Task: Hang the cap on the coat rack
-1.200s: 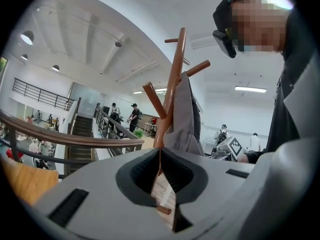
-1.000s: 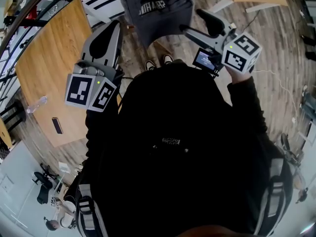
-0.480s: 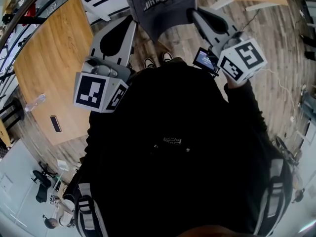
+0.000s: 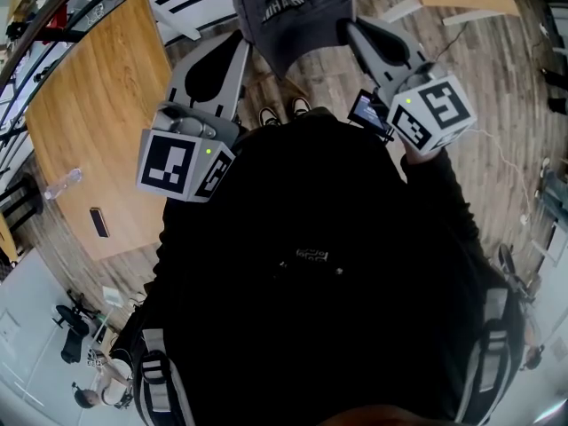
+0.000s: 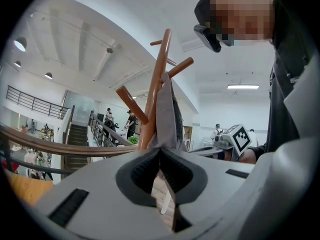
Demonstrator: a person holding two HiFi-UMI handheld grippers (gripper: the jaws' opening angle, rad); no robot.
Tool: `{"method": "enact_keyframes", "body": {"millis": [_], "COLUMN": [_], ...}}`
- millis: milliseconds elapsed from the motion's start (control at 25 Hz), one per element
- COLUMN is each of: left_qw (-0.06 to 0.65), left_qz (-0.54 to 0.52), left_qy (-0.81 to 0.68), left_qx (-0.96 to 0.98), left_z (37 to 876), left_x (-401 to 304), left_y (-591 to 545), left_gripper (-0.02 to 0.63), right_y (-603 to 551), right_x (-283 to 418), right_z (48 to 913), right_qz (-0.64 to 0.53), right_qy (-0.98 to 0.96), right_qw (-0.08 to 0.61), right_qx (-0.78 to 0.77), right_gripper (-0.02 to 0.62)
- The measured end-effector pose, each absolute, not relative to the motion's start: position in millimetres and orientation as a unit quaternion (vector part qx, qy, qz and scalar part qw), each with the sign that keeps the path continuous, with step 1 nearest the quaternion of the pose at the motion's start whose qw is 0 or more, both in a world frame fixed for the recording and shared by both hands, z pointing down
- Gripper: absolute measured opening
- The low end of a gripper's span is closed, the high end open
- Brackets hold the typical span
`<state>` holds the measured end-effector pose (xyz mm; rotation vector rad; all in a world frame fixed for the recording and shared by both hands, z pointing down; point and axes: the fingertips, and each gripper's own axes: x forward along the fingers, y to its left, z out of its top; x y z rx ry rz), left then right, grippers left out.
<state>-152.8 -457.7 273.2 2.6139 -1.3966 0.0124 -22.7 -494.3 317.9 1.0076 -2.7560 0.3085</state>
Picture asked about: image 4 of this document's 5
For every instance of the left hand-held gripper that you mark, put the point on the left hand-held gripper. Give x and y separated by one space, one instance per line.
173 167

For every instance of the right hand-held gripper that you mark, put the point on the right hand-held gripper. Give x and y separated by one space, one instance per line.
435 113

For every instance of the grey baseball cap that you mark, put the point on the grey baseball cap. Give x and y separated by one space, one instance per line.
288 29

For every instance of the person's right forearm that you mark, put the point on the person's right forearm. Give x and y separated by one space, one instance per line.
444 193

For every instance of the person's left forearm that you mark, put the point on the person's left forearm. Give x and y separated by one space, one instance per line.
182 238

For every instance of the small black screen device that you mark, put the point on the small black screen device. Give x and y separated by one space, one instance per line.
369 113

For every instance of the person's left shoe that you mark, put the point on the person's left shoe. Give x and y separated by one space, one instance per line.
269 117

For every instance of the person's shoe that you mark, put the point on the person's shoe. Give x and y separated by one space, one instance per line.
301 106
269 117

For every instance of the person's right shoe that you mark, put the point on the person's right shoe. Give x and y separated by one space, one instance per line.
301 106

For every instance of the wooden table with white legs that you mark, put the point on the wooden table with white legs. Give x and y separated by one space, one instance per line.
97 113

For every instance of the dark smartphone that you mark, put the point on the dark smartphone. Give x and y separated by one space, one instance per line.
99 222

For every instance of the clear plastic bottle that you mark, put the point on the clear plastic bottle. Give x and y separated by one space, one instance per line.
62 184

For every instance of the wooden handrail black metal railing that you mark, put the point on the wooden handrail black metal railing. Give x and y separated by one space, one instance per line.
40 29

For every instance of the black stool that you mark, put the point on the black stool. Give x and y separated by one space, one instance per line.
20 202

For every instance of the person's black hoodie torso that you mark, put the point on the person's black hoodie torso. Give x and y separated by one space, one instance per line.
319 326

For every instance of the black office chair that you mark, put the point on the black office chair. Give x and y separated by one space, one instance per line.
71 331

